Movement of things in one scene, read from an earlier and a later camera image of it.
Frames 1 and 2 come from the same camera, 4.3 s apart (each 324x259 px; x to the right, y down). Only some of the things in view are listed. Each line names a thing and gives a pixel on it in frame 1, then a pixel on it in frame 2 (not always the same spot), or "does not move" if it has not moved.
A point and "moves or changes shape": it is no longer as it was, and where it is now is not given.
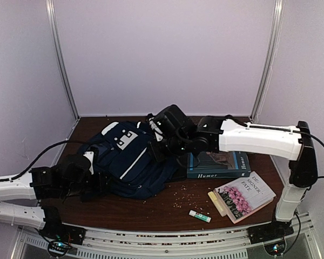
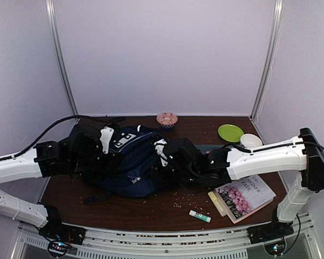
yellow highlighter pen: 217,203 does not move
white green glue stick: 200,216 does not move
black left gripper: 100,186 → 113,158
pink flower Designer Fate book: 244,197 does not move
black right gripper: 156,153 → 163,176
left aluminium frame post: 54,30 does not move
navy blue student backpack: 122,163 moves or changes shape
